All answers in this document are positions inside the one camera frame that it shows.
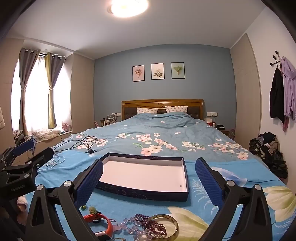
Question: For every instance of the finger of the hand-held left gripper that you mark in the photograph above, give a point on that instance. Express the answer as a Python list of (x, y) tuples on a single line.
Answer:
[(40, 157), (23, 147)]

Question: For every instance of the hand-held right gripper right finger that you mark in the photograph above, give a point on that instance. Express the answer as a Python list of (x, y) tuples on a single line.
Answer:
[(208, 183)]

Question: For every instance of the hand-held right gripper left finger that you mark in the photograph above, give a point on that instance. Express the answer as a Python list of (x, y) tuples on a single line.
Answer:
[(90, 183)]

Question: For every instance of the orange smartwatch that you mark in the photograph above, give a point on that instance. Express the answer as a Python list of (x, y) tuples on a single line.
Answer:
[(111, 229)]

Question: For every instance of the gold bangle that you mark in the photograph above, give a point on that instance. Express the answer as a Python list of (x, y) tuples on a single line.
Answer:
[(177, 227)]

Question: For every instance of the dark blue box tray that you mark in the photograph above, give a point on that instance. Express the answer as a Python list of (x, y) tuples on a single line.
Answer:
[(143, 173)]

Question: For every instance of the person's left forearm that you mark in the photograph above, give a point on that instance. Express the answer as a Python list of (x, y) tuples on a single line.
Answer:
[(22, 202)]

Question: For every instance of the mixed clothes heap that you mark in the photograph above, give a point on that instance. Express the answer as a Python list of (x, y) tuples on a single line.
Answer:
[(20, 138)]

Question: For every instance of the crumpled light bedding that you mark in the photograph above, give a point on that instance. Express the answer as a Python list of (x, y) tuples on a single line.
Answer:
[(46, 134)]

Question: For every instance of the beige quilted jacket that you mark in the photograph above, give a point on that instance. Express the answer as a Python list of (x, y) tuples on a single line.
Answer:
[(1, 118)]

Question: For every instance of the small pink fan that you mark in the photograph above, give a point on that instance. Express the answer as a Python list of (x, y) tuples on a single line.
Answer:
[(66, 127)]

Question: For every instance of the yellow grey curtain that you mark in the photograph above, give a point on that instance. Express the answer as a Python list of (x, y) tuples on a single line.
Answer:
[(53, 97)]

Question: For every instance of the bright blue flower blanket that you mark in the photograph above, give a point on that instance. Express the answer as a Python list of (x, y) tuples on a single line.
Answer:
[(148, 208)]

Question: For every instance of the cluster of cosmetic bottles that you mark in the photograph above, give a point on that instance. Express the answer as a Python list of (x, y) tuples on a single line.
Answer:
[(108, 121)]

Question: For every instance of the dark clothes pile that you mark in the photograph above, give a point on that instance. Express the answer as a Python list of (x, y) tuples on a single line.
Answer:
[(270, 153)]

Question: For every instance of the grey-blue floral duvet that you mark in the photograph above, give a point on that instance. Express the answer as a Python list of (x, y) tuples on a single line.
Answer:
[(161, 126)]

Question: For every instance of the white patterned pillow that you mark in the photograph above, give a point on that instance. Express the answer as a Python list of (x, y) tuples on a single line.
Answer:
[(176, 109), (146, 110)]

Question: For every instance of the wooden headboard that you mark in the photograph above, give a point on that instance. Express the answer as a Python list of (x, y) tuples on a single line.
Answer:
[(161, 103)]

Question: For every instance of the black jacket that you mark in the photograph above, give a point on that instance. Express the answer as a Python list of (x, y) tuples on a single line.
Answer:
[(277, 97)]

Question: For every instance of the framed green leaf picture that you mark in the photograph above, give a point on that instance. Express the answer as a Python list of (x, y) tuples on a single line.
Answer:
[(177, 70)]

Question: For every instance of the framed pink flower picture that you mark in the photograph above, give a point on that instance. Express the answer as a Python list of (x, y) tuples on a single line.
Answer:
[(138, 73)]

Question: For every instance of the purple jacket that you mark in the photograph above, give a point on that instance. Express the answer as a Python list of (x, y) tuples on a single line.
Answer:
[(289, 92)]

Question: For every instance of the framed white flower picture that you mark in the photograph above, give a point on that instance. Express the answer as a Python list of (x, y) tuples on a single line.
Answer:
[(157, 71)]

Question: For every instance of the round ceiling lamp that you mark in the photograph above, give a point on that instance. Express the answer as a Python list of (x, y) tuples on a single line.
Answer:
[(128, 7)]

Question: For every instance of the white wall socket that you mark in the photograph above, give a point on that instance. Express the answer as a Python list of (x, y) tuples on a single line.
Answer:
[(211, 113), (116, 114)]

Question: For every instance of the black wall coat rack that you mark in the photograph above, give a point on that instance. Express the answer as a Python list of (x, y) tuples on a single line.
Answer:
[(276, 61)]

